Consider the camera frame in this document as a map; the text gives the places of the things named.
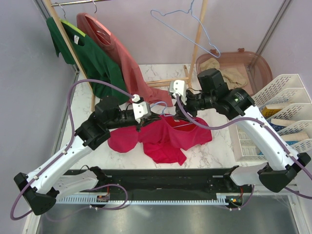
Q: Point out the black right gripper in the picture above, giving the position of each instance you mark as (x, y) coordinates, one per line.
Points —
(187, 107)

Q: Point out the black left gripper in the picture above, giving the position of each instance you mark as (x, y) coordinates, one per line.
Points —
(154, 117)

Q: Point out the magenta t shirt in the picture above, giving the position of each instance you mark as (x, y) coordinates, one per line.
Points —
(162, 140)

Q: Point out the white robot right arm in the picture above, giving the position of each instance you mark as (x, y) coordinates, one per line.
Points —
(283, 163)

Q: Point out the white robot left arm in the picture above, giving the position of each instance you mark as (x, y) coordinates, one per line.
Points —
(42, 187)

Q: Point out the green t shirt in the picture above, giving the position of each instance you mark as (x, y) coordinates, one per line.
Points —
(96, 64)

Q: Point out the salmon pink t shirt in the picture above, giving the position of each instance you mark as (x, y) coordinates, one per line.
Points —
(131, 72)

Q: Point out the beige crumpled garment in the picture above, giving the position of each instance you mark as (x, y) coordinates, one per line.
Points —
(231, 76)

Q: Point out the pink translucent laundry basket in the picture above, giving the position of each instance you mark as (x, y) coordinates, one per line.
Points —
(251, 65)

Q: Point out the yellow blue book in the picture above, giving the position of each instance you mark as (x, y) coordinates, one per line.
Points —
(272, 109)

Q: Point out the blue cover book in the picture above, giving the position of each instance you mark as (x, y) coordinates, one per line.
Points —
(279, 124)

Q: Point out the white plastic file organizer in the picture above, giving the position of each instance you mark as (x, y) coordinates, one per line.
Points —
(285, 88)

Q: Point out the wooden clothes rack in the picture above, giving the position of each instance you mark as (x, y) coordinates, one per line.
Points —
(156, 84)

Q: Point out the light blue book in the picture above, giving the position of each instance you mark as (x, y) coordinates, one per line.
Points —
(294, 138)

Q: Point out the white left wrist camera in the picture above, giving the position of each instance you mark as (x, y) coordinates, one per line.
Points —
(141, 108)

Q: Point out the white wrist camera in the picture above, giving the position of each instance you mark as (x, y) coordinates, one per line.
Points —
(178, 88)
(141, 108)

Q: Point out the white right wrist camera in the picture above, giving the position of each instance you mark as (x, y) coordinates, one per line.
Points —
(178, 88)

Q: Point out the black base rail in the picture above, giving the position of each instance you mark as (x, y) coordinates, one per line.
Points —
(208, 180)

